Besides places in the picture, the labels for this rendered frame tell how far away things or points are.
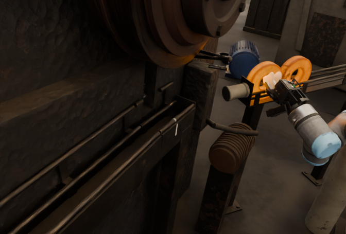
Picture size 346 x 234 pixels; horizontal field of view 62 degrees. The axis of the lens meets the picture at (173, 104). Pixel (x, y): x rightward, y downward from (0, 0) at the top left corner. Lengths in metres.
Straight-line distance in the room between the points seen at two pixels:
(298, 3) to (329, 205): 2.35
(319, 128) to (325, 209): 0.62
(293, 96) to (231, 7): 0.48
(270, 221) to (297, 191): 0.32
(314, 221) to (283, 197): 0.23
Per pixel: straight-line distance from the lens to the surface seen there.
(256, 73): 1.15
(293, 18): 3.46
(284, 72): 1.25
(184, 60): 0.74
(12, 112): 0.55
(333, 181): 1.48
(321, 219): 1.61
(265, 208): 1.67
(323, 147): 1.02
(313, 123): 1.04
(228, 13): 0.71
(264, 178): 1.84
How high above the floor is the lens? 1.15
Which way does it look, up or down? 29 degrees down
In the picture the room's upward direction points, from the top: 8 degrees clockwise
